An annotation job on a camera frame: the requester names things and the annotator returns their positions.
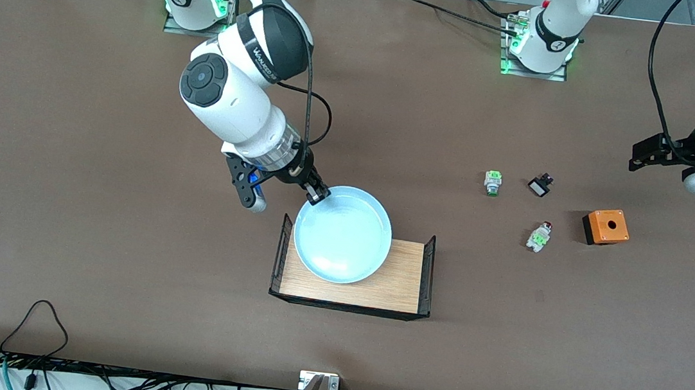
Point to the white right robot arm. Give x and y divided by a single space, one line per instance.
234 105

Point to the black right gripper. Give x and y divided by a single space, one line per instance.
297 174

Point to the wooden tray with mesh sides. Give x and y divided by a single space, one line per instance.
403 278

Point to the light blue round plate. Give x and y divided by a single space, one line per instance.
343 236

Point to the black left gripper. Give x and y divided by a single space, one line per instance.
679 153

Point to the orange button enclosure box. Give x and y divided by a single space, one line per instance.
609 228

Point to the silver metal bracket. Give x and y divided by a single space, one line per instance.
305 381

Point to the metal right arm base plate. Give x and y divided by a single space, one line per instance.
171 28

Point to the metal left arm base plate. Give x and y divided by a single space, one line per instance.
506 71

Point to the green white switch component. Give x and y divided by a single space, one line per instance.
538 239

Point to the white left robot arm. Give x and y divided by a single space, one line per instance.
559 23

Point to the green push button switch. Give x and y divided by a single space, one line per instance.
493 181

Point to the black rectangular white-faced button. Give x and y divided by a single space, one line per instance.
539 188

